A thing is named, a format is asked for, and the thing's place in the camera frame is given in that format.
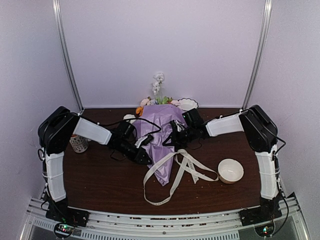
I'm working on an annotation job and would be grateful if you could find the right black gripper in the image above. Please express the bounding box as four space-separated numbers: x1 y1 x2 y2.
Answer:
163 126 196 148

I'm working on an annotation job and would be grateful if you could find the purple pink wrapping paper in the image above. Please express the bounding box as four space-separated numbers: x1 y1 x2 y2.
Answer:
131 104 187 188

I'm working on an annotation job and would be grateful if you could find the beige ribbon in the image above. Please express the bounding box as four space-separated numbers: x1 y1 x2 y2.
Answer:
143 149 220 206

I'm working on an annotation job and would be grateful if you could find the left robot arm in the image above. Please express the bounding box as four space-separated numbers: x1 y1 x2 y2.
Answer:
38 106 152 202

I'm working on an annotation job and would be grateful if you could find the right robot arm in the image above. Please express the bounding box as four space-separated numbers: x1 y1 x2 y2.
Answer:
162 105 281 221

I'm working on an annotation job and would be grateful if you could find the scalloped white bowl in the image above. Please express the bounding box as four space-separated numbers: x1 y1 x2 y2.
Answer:
178 98 199 112

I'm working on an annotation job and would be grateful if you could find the patterned mug yellow inside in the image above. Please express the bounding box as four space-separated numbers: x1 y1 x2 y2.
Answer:
69 134 89 153

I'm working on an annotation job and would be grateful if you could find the plain white bowl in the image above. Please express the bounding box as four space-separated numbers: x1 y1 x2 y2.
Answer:
217 158 244 185

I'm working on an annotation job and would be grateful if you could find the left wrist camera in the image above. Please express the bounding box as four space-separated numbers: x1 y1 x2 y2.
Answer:
134 134 154 148

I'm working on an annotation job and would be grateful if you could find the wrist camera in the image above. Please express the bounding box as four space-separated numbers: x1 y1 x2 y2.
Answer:
169 120 186 132
134 134 154 148

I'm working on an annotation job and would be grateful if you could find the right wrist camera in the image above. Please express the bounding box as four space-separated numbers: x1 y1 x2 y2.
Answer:
169 120 186 132

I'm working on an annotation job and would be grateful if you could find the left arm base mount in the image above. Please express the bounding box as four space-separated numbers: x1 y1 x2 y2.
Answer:
45 208 90 239

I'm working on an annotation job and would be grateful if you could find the front aluminium rail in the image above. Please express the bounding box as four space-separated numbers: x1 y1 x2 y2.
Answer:
24 197 306 240

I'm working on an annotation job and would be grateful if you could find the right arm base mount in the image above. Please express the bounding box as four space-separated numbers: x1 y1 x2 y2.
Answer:
239 206 282 238

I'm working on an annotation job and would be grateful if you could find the left aluminium frame post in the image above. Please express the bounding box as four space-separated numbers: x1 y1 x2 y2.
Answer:
52 0 84 113

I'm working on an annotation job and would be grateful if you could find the aluminium frame post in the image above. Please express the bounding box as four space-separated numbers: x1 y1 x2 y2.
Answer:
241 0 273 109
52 0 84 113

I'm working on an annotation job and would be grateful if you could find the right aluminium frame post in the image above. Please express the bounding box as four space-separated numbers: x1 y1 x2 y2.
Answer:
241 0 273 109

